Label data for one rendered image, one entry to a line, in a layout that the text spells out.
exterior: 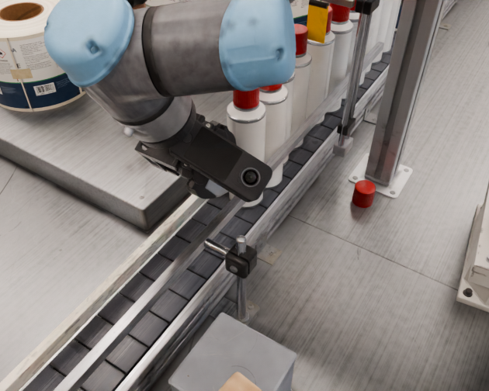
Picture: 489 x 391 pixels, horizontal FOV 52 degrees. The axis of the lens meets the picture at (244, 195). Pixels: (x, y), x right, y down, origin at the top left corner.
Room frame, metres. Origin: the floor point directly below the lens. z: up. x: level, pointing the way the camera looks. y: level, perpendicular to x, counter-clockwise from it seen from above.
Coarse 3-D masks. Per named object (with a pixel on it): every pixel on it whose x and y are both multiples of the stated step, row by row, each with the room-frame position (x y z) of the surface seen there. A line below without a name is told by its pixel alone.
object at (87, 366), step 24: (336, 96) 0.70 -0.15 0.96; (312, 120) 0.63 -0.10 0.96; (288, 144) 0.57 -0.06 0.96; (216, 216) 0.42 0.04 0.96; (192, 240) 0.39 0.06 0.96; (168, 288) 0.33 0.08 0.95; (144, 312) 0.29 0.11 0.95; (120, 336) 0.26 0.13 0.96; (96, 360) 0.24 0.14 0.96; (72, 384) 0.21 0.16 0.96
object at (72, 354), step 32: (384, 64) 0.94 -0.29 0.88; (320, 128) 0.72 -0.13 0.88; (288, 160) 0.63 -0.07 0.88; (192, 224) 0.49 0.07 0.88; (160, 256) 0.43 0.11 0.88; (128, 288) 0.38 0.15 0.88; (192, 288) 0.38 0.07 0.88; (96, 320) 0.33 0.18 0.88; (160, 320) 0.33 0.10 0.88; (64, 352) 0.29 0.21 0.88; (128, 352) 0.29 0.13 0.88; (32, 384) 0.25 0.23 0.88; (96, 384) 0.25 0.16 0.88
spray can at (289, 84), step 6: (294, 72) 0.63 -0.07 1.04; (294, 78) 0.63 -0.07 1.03; (288, 84) 0.61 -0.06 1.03; (288, 90) 0.61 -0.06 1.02; (288, 96) 0.61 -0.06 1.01; (288, 102) 0.61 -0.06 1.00; (288, 108) 0.62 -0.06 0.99; (288, 114) 0.62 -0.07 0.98; (288, 120) 0.62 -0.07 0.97; (288, 126) 0.62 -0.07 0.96; (288, 132) 0.62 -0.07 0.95; (288, 156) 0.63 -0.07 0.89
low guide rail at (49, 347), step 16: (192, 208) 0.49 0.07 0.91; (176, 224) 0.46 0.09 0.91; (160, 240) 0.43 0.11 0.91; (144, 256) 0.41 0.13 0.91; (128, 272) 0.38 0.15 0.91; (96, 288) 0.35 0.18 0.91; (112, 288) 0.36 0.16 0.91; (80, 304) 0.33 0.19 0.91; (96, 304) 0.33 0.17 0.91; (64, 320) 0.31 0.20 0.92; (80, 320) 0.31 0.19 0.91; (48, 336) 0.29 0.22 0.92; (64, 336) 0.29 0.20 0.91; (32, 352) 0.27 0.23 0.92; (48, 352) 0.27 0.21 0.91; (16, 368) 0.25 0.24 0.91; (32, 368) 0.25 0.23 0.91; (0, 384) 0.23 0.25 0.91; (16, 384) 0.24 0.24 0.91
